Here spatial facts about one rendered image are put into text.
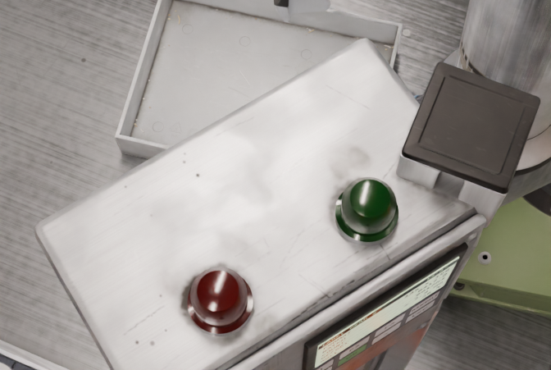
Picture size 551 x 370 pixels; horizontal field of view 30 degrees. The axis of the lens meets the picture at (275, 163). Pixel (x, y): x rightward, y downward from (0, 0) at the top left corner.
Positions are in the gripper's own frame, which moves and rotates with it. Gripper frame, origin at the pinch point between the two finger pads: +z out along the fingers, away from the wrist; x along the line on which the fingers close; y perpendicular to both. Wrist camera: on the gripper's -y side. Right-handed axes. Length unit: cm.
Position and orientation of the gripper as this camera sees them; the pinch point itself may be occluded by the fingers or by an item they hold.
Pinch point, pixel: (282, 7)
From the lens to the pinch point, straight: 116.8
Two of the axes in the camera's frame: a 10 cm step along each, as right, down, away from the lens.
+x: 1.5, -8.0, 5.8
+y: 9.9, 1.4, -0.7
